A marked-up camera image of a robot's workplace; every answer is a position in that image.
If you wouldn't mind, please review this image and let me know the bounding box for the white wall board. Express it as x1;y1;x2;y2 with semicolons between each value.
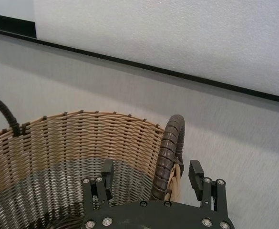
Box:
33;0;279;98

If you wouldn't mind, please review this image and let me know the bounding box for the black wall panel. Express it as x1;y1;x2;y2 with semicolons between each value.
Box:
0;12;38;38

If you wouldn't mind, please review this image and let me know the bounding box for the woven tricolour laundry basket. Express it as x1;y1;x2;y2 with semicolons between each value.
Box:
0;94;186;229

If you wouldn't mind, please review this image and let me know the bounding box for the black wall rail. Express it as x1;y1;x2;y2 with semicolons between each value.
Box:
0;26;279;105

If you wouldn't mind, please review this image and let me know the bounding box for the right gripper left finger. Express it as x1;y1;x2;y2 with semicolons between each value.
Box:
82;158;115;211

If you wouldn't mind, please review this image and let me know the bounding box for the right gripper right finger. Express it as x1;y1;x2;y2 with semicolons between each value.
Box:
188;160;228;212

